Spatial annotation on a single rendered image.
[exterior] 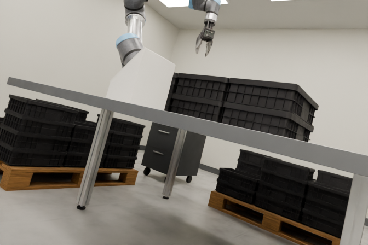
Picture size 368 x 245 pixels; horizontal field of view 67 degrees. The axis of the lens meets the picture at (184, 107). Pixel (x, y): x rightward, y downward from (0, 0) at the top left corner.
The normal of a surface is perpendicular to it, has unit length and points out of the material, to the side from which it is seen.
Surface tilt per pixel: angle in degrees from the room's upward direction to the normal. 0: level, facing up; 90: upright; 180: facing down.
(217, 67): 90
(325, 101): 90
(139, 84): 90
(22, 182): 90
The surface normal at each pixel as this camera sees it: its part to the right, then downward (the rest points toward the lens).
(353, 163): -0.54, -0.20
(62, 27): 0.81, 0.16
